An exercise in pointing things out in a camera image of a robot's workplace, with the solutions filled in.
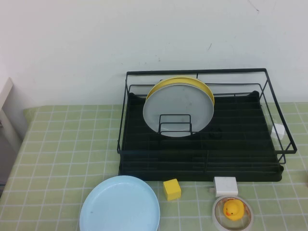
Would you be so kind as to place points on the light blue plate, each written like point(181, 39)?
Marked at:
point(120, 207)

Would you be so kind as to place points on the grey white plate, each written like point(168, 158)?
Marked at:
point(178, 101)

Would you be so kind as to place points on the yellow plate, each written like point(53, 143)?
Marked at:
point(192, 80)

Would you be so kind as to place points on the yellow cube block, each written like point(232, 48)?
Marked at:
point(172, 190)

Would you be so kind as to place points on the black plastic drip tray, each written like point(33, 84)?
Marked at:
point(240, 115)

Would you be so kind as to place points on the white power adapter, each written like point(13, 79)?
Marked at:
point(226, 186)

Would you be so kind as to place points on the white tape roll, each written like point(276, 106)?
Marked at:
point(214, 211)

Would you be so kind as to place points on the yellow rubber duck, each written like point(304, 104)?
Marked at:
point(232, 209)

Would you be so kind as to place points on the small white cube block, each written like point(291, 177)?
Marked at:
point(278, 131)

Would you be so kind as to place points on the white furniture panel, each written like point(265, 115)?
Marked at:
point(9, 120)

